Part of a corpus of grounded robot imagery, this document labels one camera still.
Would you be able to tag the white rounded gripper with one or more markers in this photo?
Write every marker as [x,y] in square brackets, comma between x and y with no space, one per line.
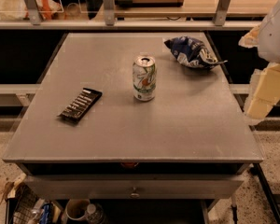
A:
[276,36]

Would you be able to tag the green white 7up can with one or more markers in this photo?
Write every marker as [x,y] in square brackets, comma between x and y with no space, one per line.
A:
[144,78]

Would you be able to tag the blue crumpled chip bag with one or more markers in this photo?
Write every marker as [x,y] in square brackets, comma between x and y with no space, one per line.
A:
[192,53]

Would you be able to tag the clear plastic bottle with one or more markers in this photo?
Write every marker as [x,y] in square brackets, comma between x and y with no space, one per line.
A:
[95,214]

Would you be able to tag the grey drawer with knob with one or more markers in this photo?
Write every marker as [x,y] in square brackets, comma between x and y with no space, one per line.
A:
[134,187]

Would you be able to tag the white paper cup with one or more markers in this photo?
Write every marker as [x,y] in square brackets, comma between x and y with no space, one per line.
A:
[75,209]

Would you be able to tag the orange white bag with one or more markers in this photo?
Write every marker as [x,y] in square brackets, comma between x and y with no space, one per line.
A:
[17,10]

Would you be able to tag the grey metal rail bracket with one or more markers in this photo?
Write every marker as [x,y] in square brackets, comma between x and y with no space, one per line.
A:
[109,12]
[33,12]
[221,12]

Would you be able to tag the wire mesh basket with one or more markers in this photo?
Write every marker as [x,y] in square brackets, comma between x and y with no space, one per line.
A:
[19,209]

